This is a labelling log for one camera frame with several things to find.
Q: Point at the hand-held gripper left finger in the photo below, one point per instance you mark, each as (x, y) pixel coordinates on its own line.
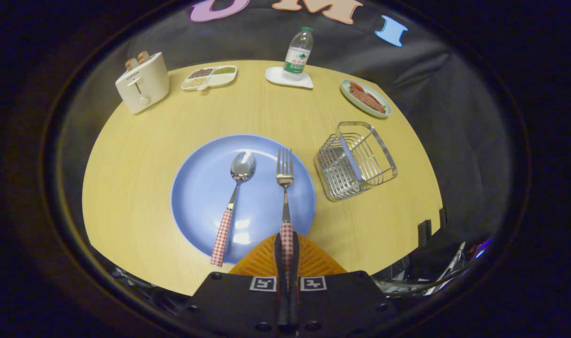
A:
(280, 263)

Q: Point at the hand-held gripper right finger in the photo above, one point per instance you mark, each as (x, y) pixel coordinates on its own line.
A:
(295, 277)

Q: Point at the blue round plate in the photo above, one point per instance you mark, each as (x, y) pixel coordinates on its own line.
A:
(201, 197)

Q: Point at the black table clamp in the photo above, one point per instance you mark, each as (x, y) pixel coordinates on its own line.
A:
(443, 217)
(423, 233)

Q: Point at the metal stand under table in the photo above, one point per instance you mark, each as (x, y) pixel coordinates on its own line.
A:
(435, 277)

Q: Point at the white square coaster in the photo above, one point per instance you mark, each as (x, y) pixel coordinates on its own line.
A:
(278, 77)

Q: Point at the green oval plate with food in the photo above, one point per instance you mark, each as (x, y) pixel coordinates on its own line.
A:
(366, 97)

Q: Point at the white divided tray with grains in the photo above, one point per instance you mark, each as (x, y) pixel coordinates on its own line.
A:
(209, 77)

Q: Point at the clear plastic water bottle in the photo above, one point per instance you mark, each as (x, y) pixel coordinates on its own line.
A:
(298, 56)

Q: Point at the cream toaster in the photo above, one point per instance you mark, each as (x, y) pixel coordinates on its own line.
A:
(142, 87)

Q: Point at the black backdrop cloth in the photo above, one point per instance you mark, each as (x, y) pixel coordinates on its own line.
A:
(454, 103)

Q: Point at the toast slice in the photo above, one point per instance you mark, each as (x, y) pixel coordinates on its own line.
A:
(143, 57)
(132, 63)

